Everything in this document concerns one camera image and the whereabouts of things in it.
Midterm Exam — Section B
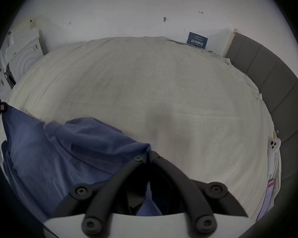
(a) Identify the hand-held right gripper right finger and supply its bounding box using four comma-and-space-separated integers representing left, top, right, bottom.
149, 151, 249, 234

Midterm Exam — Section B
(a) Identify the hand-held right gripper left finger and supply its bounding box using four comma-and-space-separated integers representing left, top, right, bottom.
51, 156, 148, 235

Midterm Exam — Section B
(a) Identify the dark blue shirt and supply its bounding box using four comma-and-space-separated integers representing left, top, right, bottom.
1, 107, 164, 219

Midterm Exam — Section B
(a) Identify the white washing machine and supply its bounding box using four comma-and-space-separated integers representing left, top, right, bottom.
4, 19, 49, 84

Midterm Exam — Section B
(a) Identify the bed with beige sheet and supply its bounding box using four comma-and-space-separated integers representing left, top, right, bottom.
0, 36, 281, 223

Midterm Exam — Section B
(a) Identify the card with red label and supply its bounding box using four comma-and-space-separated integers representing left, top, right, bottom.
255, 178, 275, 222

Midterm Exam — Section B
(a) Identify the grey padded headboard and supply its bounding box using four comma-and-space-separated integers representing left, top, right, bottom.
224, 32, 298, 183

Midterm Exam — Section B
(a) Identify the blue wall sign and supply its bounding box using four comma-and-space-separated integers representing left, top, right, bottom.
187, 31, 209, 50

